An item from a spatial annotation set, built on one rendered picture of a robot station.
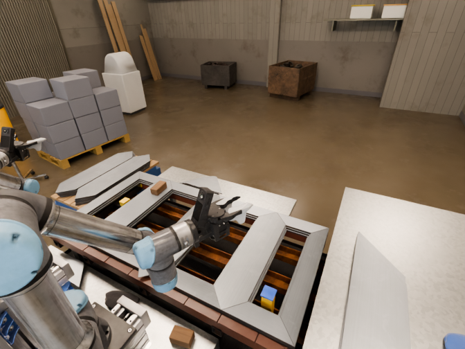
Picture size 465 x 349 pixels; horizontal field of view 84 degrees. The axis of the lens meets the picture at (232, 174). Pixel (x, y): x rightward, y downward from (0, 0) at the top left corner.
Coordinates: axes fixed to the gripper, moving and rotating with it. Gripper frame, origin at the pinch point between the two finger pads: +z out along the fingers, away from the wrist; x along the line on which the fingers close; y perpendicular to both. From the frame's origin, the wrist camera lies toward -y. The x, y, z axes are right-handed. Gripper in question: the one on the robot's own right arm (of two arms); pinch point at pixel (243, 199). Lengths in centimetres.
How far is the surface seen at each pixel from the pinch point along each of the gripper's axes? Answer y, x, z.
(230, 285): 58, -21, 2
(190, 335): 71, -20, -22
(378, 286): 43, 29, 38
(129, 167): 38, -166, 0
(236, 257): 57, -32, 15
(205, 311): 61, -19, -13
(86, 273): 66, -90, -55
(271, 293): 57, -4, 13
